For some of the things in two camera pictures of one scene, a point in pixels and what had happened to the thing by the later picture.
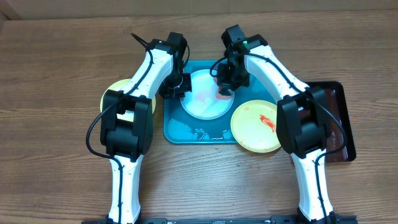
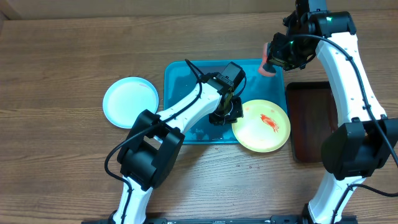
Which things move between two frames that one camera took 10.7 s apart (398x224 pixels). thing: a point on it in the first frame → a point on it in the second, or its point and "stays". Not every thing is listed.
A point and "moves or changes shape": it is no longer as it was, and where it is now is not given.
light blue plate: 203,101 moves or changes shape
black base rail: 287,219 stays
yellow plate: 254,126 stays
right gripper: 226,81 → 276,58
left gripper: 180,94 → 237,111
